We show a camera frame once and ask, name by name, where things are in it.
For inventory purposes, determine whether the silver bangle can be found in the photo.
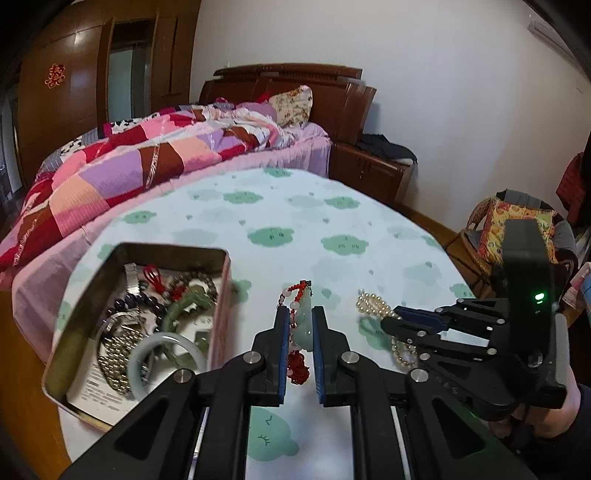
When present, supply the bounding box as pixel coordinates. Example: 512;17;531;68
97;311;148;352

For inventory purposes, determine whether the colourful patterned cushion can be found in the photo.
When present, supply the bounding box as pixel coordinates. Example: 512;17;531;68
478;196;559;266

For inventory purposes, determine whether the red knotted cord ornament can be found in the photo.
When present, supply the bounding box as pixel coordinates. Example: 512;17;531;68
142;264;185;301

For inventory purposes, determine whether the white jade bangle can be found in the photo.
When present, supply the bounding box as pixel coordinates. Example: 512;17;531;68
127;332;207;400

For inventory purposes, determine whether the wooden nightstand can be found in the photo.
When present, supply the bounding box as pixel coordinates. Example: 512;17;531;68
329;138;416;208

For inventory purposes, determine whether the wooden bed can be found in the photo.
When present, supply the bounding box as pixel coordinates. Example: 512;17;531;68
0;63;377;352

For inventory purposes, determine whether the cream pearl necklace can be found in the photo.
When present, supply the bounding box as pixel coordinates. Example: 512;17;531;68
356;290;419;370

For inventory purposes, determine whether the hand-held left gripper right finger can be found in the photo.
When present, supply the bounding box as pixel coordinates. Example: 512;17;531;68
312;305;539;480

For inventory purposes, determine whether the printed paper sheet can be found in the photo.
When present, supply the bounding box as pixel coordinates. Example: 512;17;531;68
68;355;139;426

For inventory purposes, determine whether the white air conditioner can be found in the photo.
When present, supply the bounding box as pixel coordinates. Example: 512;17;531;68
529;18;573;49

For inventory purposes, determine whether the patchwork quilt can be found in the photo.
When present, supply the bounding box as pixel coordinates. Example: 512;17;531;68
0;104;296;273

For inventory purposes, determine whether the red garment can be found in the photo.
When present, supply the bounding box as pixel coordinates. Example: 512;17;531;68
556;152;588;227

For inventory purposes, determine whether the dark purple bead bracelet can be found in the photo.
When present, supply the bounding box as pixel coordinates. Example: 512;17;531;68
106;293;167;324

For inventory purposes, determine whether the floral pillow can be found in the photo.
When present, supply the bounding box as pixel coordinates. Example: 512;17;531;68
268;85;314;128

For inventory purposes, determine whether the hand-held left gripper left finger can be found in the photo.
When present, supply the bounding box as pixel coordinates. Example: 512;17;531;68
60;306;291;480

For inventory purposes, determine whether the dark folded clothing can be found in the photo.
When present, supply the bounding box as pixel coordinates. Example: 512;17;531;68
355;133;419;165

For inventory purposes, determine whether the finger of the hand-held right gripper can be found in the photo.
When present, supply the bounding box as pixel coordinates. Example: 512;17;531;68
405;339;514;420
380;298;509;344

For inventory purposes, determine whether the brown wooden wardrobe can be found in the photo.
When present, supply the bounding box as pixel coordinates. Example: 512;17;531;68
0;0;201;195

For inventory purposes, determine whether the silver metal watch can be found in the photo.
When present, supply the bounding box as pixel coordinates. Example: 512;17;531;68
122;263;141;296

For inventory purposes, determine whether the brown wooden bead bracelet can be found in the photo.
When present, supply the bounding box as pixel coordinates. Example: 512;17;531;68
168;272;219;305

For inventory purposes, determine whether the pink bed sheet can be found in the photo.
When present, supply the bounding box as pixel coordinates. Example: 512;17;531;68
11;122;333;365

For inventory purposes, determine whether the pink tin box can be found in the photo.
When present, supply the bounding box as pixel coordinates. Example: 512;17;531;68
41;242;232;432

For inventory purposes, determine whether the person's right forearm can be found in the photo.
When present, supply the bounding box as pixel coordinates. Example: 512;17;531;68
508;383;591;480

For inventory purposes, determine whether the green twisted jade bangle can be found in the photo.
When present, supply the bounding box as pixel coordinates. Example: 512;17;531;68
157;286;218;365

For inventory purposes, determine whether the rattan chair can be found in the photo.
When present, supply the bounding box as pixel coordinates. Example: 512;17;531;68
457;189;578;301

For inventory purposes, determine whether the person's right hand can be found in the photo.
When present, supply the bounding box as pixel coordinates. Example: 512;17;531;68
489;375;583;441

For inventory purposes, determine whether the jade pendant with red cord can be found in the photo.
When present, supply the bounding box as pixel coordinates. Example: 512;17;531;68
277;279;315;386

